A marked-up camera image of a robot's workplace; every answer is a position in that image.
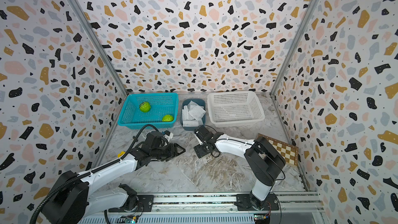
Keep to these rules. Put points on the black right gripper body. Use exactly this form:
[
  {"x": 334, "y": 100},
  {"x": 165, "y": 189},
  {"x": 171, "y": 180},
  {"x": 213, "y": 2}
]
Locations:
[{"x": 204, "y": 145}]

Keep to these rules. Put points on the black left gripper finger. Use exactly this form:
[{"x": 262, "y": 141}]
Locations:
[
  {"x": 173, "y": 155},
  {"x": 174, "y": 148}
]

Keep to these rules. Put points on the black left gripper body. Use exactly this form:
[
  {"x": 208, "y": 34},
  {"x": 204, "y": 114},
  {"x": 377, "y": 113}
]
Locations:
[{"x": 160, "y": 153}]

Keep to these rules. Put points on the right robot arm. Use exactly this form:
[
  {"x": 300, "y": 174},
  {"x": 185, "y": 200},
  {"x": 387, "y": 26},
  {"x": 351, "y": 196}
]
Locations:
[{"x": 264, "y": 160}]

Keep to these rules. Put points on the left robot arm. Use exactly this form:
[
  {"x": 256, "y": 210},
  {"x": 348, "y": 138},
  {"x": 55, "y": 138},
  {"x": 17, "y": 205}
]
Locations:
[{"x": 76, "y": 195}]

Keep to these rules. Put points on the white foam nets pile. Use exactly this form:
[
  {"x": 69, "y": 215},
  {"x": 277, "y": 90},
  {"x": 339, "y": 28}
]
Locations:
[{"x": 193, "y": 114}]

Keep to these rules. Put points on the green custard apple in basket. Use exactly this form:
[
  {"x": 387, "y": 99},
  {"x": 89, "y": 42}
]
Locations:
[{"x": 168, "y": 118}]

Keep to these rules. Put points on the green custard apple dark spots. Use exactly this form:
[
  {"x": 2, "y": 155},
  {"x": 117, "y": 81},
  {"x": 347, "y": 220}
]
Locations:
[{"x": 145, "y": 107}]

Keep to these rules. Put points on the white plastic basket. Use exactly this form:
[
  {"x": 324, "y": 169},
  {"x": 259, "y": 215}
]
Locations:
[{"x": 229, "y": 109}]

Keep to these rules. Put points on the dark blue net bin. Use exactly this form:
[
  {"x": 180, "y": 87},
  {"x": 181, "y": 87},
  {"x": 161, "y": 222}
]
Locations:
[{"x": 193, "y": 115}]

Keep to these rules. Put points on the teal plastic basket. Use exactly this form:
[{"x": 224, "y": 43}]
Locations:
[{"x": 158, "y": 109}]

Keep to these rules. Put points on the wooden chessboard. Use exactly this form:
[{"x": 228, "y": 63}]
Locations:
[{"x": 289, "y": 152}]

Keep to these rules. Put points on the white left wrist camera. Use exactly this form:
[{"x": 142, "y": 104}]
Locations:
[{"x": 168, "y": 135}]

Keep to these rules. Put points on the aluminium corner post left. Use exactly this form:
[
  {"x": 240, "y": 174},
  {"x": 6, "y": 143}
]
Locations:
[{"x": 75, "y": 6}]

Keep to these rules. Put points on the aluminium corner post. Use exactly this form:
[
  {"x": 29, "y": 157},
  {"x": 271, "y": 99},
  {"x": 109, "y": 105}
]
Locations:
[
  {"x": 296, "y": 40},
  {"x": 75, "y": 6}
]

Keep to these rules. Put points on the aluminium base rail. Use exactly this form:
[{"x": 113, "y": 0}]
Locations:
[{"x": 217, "y": 208}]

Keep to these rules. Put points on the aluminium corner post right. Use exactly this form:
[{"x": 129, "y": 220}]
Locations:
[{"x": 296, "y": 40}]

